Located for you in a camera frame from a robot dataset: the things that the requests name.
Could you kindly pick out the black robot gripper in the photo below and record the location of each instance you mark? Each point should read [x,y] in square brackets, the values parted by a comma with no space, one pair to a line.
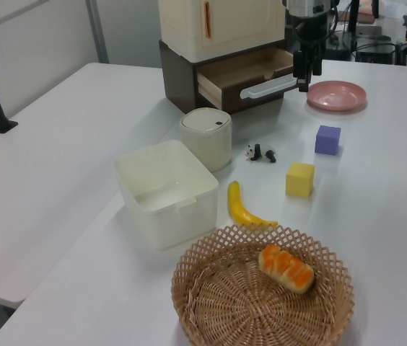
[310,32]

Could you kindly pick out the black and white panda toy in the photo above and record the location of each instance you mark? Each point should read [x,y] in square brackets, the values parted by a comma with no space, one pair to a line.
[259,152]

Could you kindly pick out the yellow toy banana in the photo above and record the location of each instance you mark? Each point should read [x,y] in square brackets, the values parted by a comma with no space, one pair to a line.
[237,207]

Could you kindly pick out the orange striped toy bread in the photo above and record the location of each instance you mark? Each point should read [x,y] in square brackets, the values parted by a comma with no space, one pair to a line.
[285,269]

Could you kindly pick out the pink plastic plate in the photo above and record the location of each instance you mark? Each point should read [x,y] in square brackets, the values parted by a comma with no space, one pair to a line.
[336,95]

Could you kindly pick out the black electronics box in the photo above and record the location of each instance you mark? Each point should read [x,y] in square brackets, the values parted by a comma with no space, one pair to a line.
[375,53]

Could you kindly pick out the purple foam cube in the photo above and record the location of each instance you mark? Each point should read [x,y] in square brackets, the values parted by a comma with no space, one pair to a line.
[327,140]

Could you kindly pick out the yellow foam cube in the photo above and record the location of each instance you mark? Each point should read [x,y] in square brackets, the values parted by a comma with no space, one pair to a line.
[299,179]

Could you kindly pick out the cream round bin with lid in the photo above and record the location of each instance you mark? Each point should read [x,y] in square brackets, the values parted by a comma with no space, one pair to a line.
[207,142]

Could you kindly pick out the white plastic storage box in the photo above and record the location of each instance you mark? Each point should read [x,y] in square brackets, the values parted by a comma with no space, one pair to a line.
[167,194]

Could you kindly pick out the woven wicker basket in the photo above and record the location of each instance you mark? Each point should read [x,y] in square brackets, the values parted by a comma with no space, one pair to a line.
[261,299]

